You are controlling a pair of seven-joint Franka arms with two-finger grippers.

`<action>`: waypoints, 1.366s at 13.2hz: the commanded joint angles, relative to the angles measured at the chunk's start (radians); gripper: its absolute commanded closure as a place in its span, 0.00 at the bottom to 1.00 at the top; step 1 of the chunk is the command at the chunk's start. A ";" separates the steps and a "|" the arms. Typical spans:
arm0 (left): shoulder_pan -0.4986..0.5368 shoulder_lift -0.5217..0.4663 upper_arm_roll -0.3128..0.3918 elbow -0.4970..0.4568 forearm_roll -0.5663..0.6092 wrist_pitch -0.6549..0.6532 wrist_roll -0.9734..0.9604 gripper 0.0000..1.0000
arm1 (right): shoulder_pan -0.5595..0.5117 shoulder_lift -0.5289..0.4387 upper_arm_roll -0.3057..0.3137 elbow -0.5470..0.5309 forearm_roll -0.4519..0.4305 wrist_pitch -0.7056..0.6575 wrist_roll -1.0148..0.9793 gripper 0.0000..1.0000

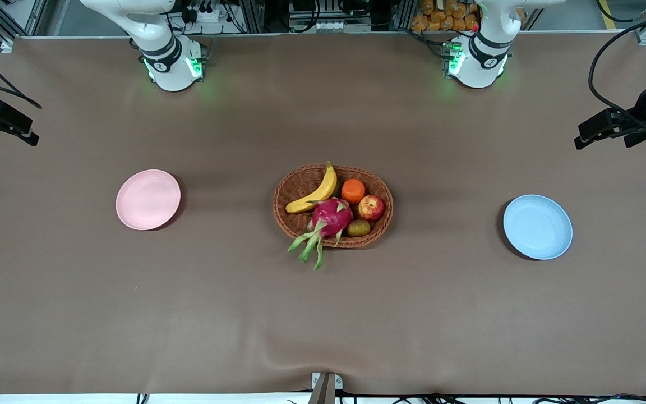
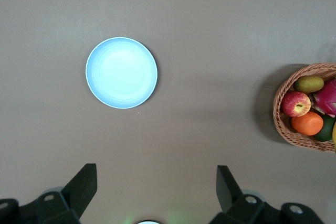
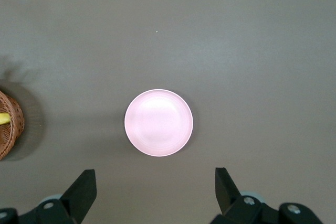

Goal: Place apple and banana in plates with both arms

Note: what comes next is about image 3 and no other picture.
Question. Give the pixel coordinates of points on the pink round plate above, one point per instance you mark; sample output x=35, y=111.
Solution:
x=158, y=123

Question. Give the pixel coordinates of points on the brown wicker basket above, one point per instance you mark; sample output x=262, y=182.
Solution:
x=14, y=132

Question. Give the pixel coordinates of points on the yellow banana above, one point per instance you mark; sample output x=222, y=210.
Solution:
x=4, y=119

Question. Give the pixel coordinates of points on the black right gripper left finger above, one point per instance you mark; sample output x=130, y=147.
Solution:
x=76, y=197

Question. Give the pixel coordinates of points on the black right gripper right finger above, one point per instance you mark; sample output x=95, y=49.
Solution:
x=228, y=197

